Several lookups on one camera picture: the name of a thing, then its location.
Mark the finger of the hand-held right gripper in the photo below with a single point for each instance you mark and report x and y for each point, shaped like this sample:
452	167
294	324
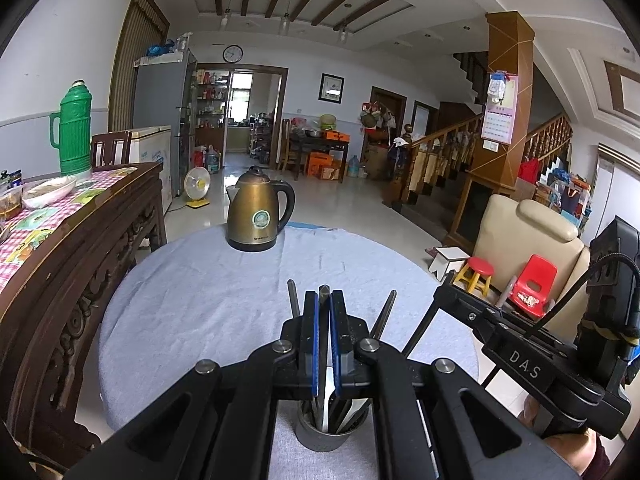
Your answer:
470	310

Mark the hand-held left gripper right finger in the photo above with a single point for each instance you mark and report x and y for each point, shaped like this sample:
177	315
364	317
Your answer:
336	340

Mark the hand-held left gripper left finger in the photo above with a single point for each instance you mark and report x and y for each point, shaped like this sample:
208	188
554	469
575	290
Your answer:
315	340

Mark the metal chopstick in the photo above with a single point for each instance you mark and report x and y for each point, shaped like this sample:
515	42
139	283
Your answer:
420	330
325	295
384	312
293	300

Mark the white spoon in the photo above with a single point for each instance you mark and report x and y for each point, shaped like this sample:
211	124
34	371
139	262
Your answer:
327	395

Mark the metal utensil cup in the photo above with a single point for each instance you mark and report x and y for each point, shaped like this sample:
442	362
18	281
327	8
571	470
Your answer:
325	441

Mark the person's right hand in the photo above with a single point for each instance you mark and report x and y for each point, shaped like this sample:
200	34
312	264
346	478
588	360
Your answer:
570	452

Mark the red and yellow stool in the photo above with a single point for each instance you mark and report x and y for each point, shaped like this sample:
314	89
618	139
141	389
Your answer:
480	266

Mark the white step stool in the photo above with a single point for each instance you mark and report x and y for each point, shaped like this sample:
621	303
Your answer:
447	260

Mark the red child chair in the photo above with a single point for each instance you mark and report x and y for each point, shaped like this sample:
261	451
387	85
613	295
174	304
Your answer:
537	280

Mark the beige armchair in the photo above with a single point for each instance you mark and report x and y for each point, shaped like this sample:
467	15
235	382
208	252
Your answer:
530	230

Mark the grey tablecloth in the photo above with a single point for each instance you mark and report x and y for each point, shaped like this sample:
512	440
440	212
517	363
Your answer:
200	285

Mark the brass electric kettle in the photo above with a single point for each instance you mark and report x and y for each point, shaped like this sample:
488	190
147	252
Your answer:
252	210

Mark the wooden stair railing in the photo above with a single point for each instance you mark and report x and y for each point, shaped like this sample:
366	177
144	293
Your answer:
440	155

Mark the blue water bottle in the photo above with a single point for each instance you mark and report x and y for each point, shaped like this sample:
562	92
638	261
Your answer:
354	167
213	161

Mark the orange box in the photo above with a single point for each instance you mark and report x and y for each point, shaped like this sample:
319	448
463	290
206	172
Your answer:
320	165

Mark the yellow fan heater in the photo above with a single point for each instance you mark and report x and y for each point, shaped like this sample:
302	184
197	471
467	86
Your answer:
196	182

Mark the dark wooden table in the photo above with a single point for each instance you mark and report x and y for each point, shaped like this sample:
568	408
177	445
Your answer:
320	142

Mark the carved wooden sideboard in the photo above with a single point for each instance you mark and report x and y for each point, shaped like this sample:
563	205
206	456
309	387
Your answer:
75	285

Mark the white chest freezer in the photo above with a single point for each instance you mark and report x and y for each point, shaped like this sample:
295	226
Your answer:
150	155

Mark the kitchen shelf with bottles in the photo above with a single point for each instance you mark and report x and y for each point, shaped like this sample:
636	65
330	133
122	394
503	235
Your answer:
210	105

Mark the wooden pillar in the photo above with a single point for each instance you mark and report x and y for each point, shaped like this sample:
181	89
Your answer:
505	45

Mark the wooden chair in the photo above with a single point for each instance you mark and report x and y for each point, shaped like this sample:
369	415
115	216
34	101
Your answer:
112	147

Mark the checked table cover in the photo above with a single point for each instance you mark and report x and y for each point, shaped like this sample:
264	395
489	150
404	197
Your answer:
65	205

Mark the grey refrigerator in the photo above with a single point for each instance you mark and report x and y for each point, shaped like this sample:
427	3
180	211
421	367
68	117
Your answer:
160	95

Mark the white bowl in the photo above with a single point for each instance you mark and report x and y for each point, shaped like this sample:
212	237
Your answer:
47	192

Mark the green thermos flask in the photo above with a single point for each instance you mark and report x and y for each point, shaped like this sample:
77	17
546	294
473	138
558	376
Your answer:
75	130

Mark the brown door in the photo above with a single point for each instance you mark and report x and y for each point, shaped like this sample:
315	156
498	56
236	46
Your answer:
135	60

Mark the wall calendar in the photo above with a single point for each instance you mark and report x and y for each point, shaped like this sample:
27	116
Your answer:
500	115

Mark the framed wall picture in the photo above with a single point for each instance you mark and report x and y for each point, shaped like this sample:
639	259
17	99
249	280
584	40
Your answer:
331	88

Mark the round wall clock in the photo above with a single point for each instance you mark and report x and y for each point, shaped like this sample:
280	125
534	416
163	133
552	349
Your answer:
233	54

